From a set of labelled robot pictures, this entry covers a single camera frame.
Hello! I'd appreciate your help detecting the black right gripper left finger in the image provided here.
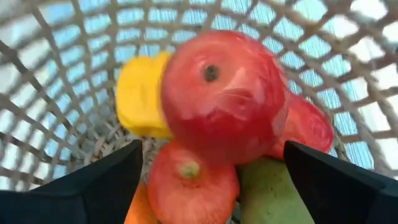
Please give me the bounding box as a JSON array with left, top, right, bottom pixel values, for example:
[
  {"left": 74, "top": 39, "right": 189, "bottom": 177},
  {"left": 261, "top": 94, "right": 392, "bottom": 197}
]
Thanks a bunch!
[{"left": 0, "top": 139, "right": 144, "bottom": 224}]

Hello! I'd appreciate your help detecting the green pear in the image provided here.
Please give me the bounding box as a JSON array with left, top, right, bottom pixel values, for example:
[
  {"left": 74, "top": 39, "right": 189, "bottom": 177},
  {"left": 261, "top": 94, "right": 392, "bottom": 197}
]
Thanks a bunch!
[{"left": 238, "top": 155, "right": 317, "bottom": 224}]

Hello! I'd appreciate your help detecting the grey woven placemat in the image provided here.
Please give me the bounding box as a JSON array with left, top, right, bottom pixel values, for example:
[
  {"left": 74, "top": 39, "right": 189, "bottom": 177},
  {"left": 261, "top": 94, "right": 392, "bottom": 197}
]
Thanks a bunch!
[{"left": 0, "top": 0, "right": 398, "bottom": 190}]

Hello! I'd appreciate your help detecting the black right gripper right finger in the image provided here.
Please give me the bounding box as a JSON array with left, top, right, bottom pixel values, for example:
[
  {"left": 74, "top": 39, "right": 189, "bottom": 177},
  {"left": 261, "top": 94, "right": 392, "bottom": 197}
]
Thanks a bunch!
[{"left": 284, "top": 140, "right": 398, "bottom": 224}]

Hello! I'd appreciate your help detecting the woven rope basket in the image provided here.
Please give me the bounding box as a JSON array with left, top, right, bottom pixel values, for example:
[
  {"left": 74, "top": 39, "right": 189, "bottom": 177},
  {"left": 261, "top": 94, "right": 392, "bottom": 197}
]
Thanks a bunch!
[{"left": 0, "top": 0, "right": 398, "bottom": 224}]

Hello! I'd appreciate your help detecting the dark red apple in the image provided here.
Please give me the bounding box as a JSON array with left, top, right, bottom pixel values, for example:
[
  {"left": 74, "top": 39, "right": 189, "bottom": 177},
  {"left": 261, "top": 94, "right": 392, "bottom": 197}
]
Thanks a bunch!
[{"left": 267, "top": 93, "right": 335, "bottom": 161}]

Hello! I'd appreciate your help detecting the yellow lemon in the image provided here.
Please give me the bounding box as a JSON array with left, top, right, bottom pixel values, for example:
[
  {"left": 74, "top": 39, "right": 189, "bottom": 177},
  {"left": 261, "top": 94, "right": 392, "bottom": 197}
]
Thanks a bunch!
[{"left": 115, "top": 51, "right": 174, "bottom": 140}]

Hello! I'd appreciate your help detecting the orange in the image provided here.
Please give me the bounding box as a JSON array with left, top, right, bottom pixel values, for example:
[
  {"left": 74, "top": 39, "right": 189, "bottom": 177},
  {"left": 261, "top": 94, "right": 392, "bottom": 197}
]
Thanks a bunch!
[{"left": 123, "top": 182, "right": 159, "bottom": 224}]

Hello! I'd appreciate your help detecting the red tomato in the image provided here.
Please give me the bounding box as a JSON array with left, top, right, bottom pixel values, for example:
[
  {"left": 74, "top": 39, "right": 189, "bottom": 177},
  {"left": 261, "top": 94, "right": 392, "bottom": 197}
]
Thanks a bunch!
[{"left": 147, "top": 141, "right": 241, "bottom": 224}]

